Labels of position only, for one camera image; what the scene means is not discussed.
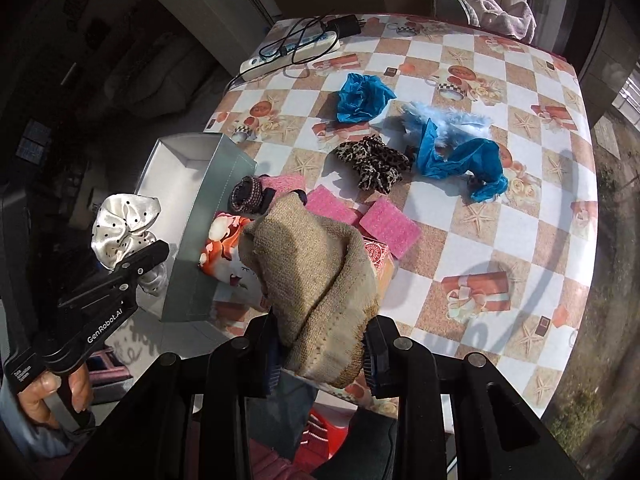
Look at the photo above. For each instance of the pink clothes on chair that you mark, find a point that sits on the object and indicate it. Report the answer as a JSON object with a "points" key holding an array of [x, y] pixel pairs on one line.
{"points": [[515, 22]]}

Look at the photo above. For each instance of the red patterned box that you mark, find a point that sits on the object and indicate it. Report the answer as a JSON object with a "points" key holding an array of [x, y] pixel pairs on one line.
{"points": [[383, 263]]}

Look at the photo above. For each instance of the checkered printed tablecloth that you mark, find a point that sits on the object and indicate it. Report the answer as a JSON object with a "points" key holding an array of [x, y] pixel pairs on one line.
{"points": [[508, 277]]}

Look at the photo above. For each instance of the blue fabric scrunchie elongated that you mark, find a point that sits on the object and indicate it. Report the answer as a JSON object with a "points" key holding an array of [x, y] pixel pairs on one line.
{"points": [[479, 156]]}

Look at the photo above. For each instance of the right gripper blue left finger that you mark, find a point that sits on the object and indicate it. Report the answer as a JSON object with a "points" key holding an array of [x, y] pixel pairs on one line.
{"points": [[274, 356]]}

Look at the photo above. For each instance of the purple knit scrunchie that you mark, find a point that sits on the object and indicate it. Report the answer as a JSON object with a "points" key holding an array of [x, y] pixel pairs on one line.
{"points": [[246, 196]]}

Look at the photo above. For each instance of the orange white tissue pack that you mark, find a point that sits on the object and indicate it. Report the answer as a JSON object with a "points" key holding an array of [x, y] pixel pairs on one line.
{"points": [[220, 259]]}

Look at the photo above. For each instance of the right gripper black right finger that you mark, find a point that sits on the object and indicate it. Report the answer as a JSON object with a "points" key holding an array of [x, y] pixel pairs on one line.
{"points": [[378, 357]]}

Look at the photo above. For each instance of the black power adapter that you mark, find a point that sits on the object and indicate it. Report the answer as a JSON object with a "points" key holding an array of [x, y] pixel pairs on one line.
{"points": [[345, 26]]}

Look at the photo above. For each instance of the person's left hand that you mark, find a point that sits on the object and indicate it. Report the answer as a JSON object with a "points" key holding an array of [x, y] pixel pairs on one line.
{"points": [[33, 398]]}

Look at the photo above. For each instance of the white open storage box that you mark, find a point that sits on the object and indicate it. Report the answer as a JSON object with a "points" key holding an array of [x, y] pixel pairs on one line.
{"points": [[192, 175]]}

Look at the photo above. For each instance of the cream polka dot scrunchie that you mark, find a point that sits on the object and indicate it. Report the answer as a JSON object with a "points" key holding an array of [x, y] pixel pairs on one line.
{"points": [[123, 227]]}

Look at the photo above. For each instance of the white power strip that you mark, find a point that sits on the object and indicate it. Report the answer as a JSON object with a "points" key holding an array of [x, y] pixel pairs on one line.
{"points": [[297, 53]]}

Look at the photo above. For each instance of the light blue fluffy scrunchie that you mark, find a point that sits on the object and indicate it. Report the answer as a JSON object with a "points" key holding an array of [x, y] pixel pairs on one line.
{"points": [[453, 126]]}

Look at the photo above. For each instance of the leopard print scrunchie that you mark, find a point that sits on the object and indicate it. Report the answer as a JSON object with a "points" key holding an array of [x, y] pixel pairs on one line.
{"points": [[378, 167]]}

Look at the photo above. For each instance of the pink sponge block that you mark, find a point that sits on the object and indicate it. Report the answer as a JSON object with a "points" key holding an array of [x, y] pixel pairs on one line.
{"points": [[322, 202], [387, 224]]}

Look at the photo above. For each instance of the beige knit scrunchie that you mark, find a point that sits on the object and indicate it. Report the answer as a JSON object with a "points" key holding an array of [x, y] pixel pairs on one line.
{"points": [[321, 285]]}

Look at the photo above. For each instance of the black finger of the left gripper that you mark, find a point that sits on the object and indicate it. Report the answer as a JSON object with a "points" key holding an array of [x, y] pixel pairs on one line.
{"points": [[139, 263]]}

